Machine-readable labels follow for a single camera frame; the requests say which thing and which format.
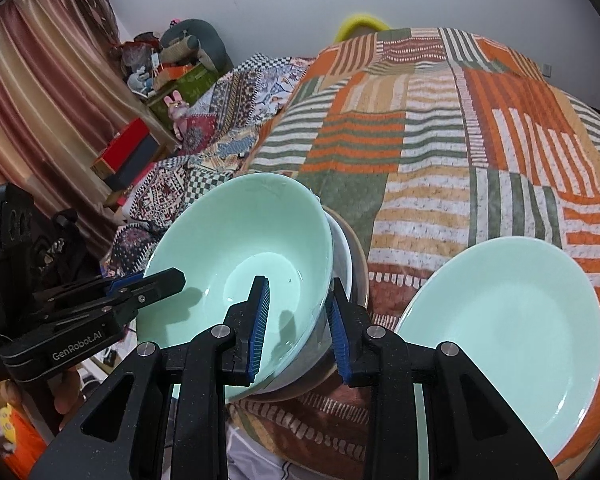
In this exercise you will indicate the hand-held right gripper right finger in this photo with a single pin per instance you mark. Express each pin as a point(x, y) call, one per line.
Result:
point(337, 335)

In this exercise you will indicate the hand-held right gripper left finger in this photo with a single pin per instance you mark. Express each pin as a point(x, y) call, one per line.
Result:
point(257, 330)

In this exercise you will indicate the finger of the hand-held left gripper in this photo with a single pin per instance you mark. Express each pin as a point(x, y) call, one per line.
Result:
point(95, 312)
point(155, 282)

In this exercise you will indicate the pink bowl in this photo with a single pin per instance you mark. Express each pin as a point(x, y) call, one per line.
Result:
point(361, 280)

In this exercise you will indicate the white patterned bowl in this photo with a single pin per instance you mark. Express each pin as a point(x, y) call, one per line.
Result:
point(341, 260)

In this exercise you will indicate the green bowl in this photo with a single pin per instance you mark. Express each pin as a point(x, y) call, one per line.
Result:
point(240, 230)

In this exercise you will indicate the green plate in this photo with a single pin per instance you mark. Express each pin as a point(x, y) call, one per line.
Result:
point(505, 335)

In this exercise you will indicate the person's left hand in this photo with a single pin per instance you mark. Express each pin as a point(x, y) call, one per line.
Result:
point(69, 395)

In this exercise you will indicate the dark box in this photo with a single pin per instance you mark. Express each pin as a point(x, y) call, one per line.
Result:
point(140, 160)

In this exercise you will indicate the white cloth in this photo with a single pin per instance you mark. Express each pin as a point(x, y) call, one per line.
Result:
point(260, 455)

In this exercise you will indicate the red box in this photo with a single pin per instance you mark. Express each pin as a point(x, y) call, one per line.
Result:
point(125, 145)

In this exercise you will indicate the yellow toy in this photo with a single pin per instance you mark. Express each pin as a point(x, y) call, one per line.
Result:
point(6, 422)

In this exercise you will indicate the orange clothing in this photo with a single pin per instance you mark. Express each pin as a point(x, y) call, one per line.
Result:
point(25, 445)

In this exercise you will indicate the pink bunny toy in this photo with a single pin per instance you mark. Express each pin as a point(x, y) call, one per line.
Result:
point(177, 107)

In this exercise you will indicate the striped brown curtain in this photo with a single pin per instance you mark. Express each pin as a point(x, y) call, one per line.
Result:
point(40, 85)

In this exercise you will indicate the patterned patchwork quilt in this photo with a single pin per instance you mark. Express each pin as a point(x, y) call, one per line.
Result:
point(230, 105)

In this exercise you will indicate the orange striped patchwork blanket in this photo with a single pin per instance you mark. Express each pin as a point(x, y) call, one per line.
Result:
point(430, 160)

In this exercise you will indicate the green cardboard box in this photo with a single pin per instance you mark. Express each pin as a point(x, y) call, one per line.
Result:
point(190, 85)

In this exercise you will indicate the grey plush toy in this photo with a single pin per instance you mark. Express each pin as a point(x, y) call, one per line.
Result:
point(205, 35)

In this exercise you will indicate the yellow pillow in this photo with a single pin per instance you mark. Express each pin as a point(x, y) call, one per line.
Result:
point(360, 21)

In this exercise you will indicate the wall socket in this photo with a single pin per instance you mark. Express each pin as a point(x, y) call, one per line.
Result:
point(546, 70)

